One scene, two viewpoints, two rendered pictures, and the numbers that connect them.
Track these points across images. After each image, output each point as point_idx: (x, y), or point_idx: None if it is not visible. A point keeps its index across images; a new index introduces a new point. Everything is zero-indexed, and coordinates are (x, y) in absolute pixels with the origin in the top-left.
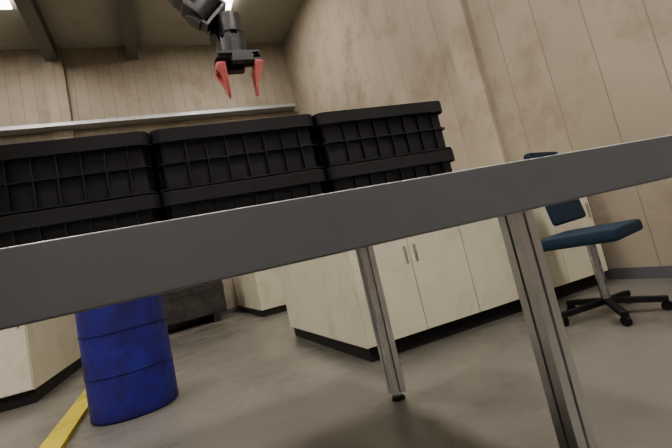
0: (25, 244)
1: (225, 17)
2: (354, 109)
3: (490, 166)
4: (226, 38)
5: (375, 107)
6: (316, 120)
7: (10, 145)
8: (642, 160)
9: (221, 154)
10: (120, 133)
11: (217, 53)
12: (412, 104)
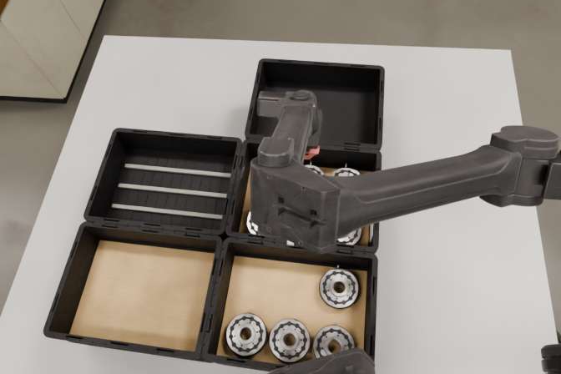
0: (553, 319)
1: (315, 109)
2: (382, 123)
3: (537, 215)
4: (314, 125)
5: (383, 110)
6: (378, 149)
7: (375, 336)
8: None
9: None
10: (377, 270)
11: (317, 146)
12: (384, 86)
